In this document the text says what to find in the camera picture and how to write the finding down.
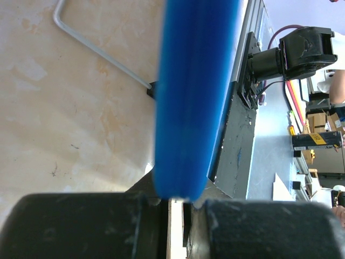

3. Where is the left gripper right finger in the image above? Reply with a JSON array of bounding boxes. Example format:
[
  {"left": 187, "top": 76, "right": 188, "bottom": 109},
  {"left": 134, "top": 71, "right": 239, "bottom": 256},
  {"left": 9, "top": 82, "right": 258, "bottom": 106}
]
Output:
[{"left": 183, "top": 187, "right": 344, "bottom": 258}]

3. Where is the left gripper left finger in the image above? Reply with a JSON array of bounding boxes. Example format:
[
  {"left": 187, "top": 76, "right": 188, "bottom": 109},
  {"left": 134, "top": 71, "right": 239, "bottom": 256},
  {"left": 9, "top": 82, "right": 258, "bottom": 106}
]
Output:
[{"left": 1, "top": 173, "right": 168, "bottom": 258}]

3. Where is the blue framed whiteboard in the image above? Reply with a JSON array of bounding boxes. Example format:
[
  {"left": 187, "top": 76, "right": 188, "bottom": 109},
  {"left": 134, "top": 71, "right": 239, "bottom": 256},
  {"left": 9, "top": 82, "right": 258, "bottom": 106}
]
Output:
[{"left": 53, "top": 0, "right": 250, "bottom": 203}]

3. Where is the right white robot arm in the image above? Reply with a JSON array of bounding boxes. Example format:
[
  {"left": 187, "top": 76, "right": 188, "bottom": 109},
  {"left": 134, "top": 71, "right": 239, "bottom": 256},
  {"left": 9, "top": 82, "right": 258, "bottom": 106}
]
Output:
[{"left": 247, "top": 26, "right": 339, "bottom": 81}]

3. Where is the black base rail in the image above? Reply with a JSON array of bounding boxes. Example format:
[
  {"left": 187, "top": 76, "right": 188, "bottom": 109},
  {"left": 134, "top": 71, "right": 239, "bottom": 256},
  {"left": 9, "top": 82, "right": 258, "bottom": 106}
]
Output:
[{"left": 209, "top": 32, "right": 260, "bottom": 200}]

